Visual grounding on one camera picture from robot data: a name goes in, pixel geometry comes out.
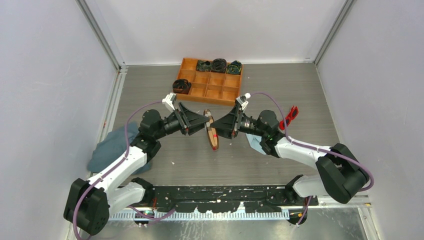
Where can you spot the rolled black brown tie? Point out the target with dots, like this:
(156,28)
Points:
(219,65)

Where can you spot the rolled green patterned tie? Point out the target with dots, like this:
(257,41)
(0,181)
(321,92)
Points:
(234,68)

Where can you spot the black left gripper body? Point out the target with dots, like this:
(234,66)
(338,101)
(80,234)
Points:
(172,125)

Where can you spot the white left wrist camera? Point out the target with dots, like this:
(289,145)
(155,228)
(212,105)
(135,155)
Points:
(169,100)

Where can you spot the red sunglasses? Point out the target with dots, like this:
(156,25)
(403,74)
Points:
(294,111)

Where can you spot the orange wooden divided tray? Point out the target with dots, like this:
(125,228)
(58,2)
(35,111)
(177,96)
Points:
(209,87)

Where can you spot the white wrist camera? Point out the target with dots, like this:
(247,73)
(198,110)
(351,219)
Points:
(242,101)
(169,100)

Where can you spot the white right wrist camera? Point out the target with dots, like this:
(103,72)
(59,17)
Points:
(242,101)

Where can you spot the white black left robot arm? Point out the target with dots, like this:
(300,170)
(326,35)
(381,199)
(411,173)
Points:
(91,202)

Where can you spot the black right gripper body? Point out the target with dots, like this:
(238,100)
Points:
(246,125)

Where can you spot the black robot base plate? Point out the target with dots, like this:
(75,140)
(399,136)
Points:
(220,198)

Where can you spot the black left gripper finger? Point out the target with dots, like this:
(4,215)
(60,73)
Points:
(194,128)
(191,116)

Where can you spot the rolled dark green tie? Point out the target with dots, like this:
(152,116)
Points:
(203,66)

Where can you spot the dark blue-grey cloth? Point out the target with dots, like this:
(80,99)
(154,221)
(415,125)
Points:
(112,147)

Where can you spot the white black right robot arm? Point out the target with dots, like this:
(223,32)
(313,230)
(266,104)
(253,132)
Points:
(340,175)

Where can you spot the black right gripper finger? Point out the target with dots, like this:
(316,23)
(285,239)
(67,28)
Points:
(229,119)
(223,129)

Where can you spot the light blue cleaning cloth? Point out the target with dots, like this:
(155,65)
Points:
(254,142)

